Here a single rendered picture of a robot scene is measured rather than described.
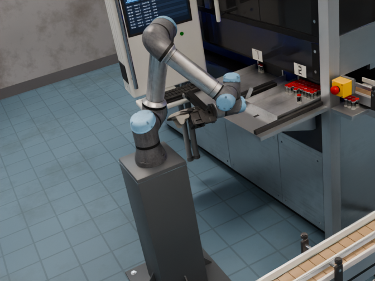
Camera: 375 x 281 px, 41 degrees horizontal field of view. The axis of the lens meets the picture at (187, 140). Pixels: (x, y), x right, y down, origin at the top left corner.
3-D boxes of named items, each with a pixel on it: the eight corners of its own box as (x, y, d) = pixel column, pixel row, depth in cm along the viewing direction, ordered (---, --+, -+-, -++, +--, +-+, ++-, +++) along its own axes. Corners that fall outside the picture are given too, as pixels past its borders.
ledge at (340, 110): (352, 102, 241) (352, 98, 240) (374, 110, 231) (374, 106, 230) (330, 111, 236) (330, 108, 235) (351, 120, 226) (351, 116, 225)
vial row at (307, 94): (291, 90, 258) (290, 82, 256) (315, 100, 244) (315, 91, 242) (287, 91, 257) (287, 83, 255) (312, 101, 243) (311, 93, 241)
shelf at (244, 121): (251, 69, 296) (251, 67, 295) (340, 105, 240) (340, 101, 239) (182, 97, 277) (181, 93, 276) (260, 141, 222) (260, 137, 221)
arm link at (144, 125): (130, 148, 230) (124, 122, 223) (140, 133, 241) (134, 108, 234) (155, 148, 226) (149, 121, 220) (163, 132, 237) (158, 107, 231)
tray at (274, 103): (296, 84, 264) (296, 78, 262) (332, 98, 243) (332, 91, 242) (244, 106, 251) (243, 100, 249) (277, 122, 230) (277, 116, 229)
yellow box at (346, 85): (342, 88, 232) (342, 74, 229) (355, 93, 227) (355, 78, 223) (331, 94, 230) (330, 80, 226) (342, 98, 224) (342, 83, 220)
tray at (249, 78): (256, 68, 291) (256, 63, 289) (285, 80, 270) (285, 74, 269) (207, 87, 278) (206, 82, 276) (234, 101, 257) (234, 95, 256)
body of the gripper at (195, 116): (193, 124, 217) (219, 118, 221) (187, 106, 219) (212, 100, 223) (189, 130, 224) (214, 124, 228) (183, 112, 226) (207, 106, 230)
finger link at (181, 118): (173, 125, 214) (192, 121, 218) (169, 112, 216) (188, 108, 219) (171, 127, 217) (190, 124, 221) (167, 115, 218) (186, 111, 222)
